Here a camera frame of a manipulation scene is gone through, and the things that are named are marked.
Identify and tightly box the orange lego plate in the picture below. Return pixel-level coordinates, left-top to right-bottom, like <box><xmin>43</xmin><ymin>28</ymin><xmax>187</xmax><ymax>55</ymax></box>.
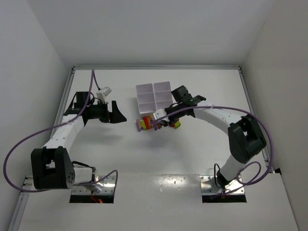
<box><xmin>148</xmin><ymin>115</ymin><xmax>155</xmax><ymax>129</ymax></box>

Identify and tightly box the purple butterfly lego brick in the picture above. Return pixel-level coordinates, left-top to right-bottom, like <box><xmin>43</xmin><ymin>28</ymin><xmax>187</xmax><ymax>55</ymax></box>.
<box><xmin>136</xmin><ymin>120</ymin><xmax>142</xmax><ymax>132</ymax></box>

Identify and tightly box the lime green lego brick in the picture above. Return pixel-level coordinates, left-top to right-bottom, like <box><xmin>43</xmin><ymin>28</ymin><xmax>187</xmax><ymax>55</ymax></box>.
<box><xmin>141</xmin><ymin>120</ymin><xmax>151</xmax><ymax>130</ymax></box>

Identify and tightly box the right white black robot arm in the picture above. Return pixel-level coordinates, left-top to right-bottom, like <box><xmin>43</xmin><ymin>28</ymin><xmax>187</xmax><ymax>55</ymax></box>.
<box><xmin>163</xmin><ymin>86</ymin><xmax>267</xmax><ymax>189</ymax></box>

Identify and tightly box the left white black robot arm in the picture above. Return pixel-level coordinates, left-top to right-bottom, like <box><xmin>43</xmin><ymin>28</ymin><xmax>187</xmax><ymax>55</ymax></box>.
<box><xmin>31</xmin><ymin>91</ymin><xmax>127</xmax><ymax>191</ymax></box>

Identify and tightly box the right white divided container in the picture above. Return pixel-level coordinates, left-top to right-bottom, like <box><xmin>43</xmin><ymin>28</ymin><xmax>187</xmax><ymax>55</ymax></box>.
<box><xmin>153</xmin><ymin>81</ymin><xmax>173</xmax><ymax>110</ymax></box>

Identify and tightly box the white divided container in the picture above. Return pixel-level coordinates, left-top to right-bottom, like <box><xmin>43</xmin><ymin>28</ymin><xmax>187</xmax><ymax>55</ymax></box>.
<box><xmin>136</xmin><ymin>83</ymin><xmax>156</xmax><ymax>115</ymax></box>
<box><xmin>153</xmin><ymin>81</ymin><xmax>173</xmax><ymax>110</ymax></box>

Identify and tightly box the small lime lego brick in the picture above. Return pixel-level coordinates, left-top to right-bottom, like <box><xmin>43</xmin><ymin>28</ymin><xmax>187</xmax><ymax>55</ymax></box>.
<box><xmin>174</xmin><ymin>121</ymin><xmax>181</xmax><ymax>129</ymax></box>

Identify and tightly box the left white divided container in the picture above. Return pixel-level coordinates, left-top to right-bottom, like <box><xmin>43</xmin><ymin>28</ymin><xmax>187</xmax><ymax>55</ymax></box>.
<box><xmin>136</xmin><ymin>83</ymin><xmax>156</xmax><ymax>115</ymax></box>

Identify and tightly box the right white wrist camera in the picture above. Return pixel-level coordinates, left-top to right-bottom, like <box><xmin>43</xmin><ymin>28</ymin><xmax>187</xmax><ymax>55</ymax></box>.
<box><xmin>153</xmin><ymin>109</ymin><xmax>167</xmax><ymax>120</ymax></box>

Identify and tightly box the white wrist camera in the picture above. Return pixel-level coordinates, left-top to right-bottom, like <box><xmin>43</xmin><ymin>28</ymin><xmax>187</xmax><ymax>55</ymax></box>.
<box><xmin>153</xmin><ymin>109</ymin><xmax>167</xmax><ymax>120</ymax></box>
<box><xmin>96</xmin><ymin>87</ymin><xmax>112</xmax><ymax>103</ymax></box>

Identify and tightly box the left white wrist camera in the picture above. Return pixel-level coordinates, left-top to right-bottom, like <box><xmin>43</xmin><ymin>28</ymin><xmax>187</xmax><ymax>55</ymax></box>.
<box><xmin>96</xmin><ymin>87</ymin><xmax>112</xmax><ymax>103</ymax></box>

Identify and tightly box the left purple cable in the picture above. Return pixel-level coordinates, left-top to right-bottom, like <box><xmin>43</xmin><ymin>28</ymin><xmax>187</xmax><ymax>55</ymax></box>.
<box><xmin>4</xmin><ymin>69</ymin><xmax>118</xmax><ymax>193</ymax></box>

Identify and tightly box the purple cable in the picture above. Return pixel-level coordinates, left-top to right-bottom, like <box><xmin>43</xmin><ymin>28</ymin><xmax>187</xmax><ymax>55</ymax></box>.
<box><xmin>4</xmin><ymin>69</ymin><xmax>118</xmax><ymax>193</ymax></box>
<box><xmin>151</xmin><ymin>105</ymin><xmax>274</xmax><ymax>196</ymax></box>

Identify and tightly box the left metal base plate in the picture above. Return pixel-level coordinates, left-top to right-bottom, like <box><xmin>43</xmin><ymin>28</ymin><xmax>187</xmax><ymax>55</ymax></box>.
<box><xmin>71</xmin><ymin>174</ymin><xmax>117</xmax><ymax>195</ymax></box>

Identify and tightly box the metal base plate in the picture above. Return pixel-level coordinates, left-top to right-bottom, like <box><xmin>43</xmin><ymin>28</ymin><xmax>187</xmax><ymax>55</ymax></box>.
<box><xmin>199</xmin><ymin>175</ymin><xmax>245</xmax><ymax>195</ymax></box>
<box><xmin>71</xmin><ymin>174</ymin><xmax>117</xmax><ymax>195</ymax></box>

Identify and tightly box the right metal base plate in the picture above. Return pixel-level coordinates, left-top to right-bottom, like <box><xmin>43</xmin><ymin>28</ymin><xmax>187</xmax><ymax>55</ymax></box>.
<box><xmin>199</xmin><ymin>175</ymin><xmax>245</xmax><ymax>195</ymax></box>

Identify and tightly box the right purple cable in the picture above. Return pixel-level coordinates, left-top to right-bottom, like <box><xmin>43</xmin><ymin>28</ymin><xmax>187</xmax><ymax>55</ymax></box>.
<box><xmin>151</xmin><ymin>105</ymin><xmax>274</xmax><ymax>196</ymax></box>

